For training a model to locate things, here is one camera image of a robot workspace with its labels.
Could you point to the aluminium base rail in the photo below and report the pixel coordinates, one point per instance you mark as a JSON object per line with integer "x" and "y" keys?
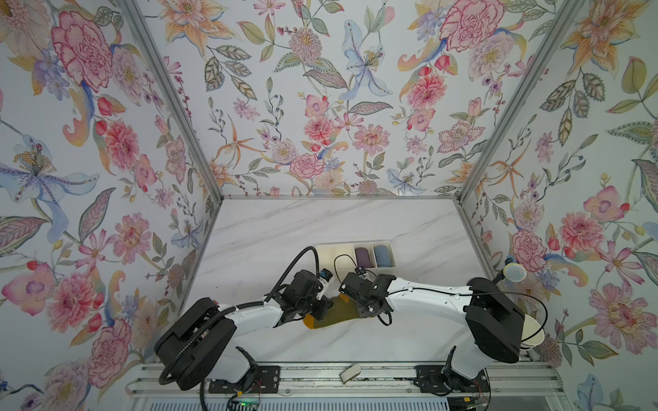
{"x": 377, "y": 379}

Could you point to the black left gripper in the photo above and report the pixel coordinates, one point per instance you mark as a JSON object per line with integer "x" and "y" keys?
{"x": 323, "y": 307}

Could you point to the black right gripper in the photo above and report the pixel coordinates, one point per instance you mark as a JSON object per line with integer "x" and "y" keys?
{"x": 361, "y": 313}

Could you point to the small grey tag on rail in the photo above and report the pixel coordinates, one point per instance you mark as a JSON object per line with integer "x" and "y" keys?
{"x": 350, "y": 373}

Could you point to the aluminium corner frame post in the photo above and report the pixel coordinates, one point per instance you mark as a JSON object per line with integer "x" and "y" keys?
{"x": 138, "y": 27}
{"x": 564, "y": 18}

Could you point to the aluminium corner frame post right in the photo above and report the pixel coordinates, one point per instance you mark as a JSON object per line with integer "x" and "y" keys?
{"x": 564, "y": 18}

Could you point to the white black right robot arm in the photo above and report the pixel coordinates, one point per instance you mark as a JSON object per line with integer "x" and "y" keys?
{"x": 494, "y": 321}

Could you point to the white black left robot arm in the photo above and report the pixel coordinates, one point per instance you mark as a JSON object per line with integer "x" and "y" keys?
{"x": 193, "y": 347}

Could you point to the blue rolled sock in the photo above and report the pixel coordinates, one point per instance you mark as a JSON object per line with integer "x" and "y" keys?
{"x": 383, "y": 256}

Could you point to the black stand shower head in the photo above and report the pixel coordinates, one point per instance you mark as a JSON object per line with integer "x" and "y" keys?
{"x": 512, "y": 272}

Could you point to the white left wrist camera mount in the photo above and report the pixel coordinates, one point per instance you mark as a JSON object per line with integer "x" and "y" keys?
{"x": 325, "y": 277}

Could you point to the purple rolled sock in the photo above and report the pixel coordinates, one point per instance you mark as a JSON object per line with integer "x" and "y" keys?
{"x": 363, "y": 258}

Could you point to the stacked paper cups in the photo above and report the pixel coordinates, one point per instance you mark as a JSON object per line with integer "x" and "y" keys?
{"x": 532, "y": 333}

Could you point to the cream plastic divided organizer tray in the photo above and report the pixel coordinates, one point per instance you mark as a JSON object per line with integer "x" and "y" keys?
{"x": 342, "y": 256}

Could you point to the green striped sock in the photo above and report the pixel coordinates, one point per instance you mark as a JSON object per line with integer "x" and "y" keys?
{"x": 343, "y": 309}

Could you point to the aluminium corner frame post left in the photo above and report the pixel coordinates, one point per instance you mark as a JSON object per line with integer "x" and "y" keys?
{"x": 138, "y": 27}

